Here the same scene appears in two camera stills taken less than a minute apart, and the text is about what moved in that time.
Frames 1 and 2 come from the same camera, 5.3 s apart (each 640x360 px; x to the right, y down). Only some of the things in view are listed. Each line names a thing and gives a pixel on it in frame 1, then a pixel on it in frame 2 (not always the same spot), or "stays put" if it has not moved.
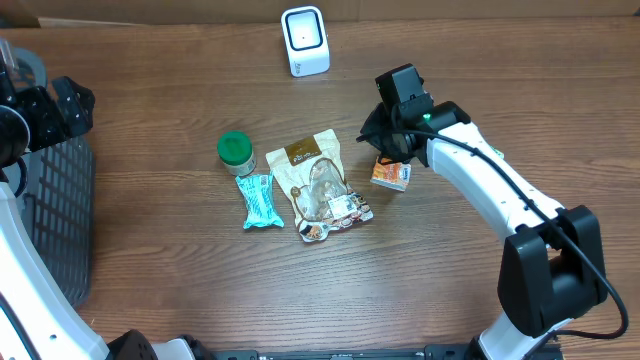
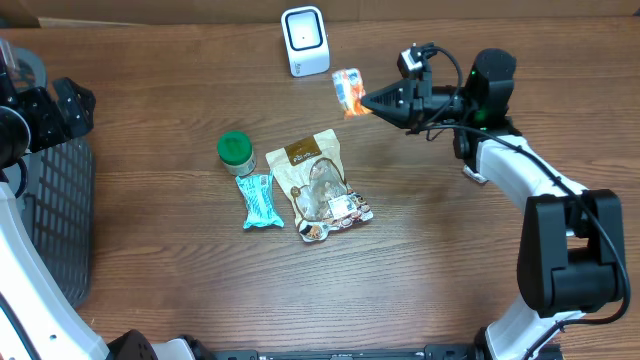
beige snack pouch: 311,173 stays put
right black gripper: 375,138 to 406,110
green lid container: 235,151 stays put
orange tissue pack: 394,175 to 350,91
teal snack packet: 257,192 stays put
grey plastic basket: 60,199 stays put
